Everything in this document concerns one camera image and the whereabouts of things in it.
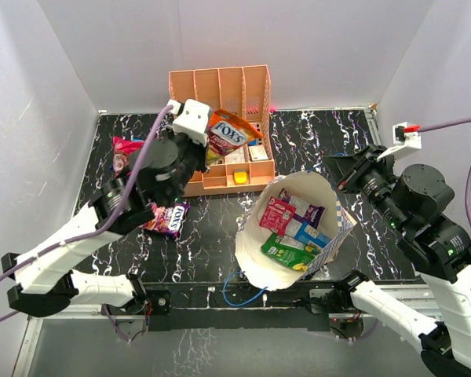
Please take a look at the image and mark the green snack packet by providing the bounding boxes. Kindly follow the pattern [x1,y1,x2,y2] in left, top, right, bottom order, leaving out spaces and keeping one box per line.
[261,233,322,272]

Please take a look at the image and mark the orange Fox's candy bag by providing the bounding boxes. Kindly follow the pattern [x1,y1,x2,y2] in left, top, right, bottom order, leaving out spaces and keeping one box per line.
[207,109,264,165]

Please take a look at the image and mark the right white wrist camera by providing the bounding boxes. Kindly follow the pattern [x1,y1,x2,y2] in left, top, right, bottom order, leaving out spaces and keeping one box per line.
[377,122,422,162]

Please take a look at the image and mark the small pink snack packet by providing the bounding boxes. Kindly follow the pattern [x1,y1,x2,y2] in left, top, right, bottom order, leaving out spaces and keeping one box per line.
[259,196,296,236]

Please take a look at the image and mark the white red small box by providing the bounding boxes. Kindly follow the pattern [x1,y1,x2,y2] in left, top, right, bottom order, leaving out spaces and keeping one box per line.
[248,145,269,162]

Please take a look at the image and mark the purple snack packet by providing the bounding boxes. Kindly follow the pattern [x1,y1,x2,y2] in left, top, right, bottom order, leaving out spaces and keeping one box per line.
[278,188,325,229]

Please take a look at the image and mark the pink red snack packet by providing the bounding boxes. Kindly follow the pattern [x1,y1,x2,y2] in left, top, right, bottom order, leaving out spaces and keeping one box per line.
[111,135,146,180]

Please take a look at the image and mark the blue checkered paper bag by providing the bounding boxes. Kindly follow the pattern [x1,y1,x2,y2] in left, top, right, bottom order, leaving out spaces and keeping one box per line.
[235,171,356,291]

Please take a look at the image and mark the yellow orange sticky notes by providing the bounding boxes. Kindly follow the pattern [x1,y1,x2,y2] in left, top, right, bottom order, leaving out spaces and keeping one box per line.
[233,170,248,185]

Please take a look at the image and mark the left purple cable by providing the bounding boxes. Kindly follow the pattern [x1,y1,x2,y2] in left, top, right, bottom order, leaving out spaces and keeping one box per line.
[0,102,176,342]

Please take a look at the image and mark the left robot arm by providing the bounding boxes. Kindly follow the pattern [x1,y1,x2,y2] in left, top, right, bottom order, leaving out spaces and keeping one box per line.
[2,130,209,317]

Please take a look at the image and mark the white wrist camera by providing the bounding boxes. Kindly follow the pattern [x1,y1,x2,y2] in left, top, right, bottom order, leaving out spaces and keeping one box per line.
[167,99,212,147]
[377,122,422,162]

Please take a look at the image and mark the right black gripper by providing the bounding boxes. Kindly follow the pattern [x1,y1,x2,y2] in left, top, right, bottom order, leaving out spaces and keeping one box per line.
[321,143,407,232]

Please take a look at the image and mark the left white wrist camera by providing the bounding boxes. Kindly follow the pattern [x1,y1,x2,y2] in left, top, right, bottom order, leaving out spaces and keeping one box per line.
[167,99,212,147]

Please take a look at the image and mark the purple Fox's candy bag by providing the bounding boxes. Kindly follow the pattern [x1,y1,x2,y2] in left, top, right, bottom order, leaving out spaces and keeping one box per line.
[141,202,190,240]

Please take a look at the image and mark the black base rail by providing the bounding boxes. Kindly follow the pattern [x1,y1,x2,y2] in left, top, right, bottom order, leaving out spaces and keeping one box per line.
[101,280,429,335]

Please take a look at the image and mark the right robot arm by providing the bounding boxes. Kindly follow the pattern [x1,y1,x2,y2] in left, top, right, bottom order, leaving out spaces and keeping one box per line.
[323,145,471,376]

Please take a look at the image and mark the orange desk organizer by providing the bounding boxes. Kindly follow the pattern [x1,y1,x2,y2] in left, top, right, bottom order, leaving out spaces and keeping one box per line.
[169,65,276,197]

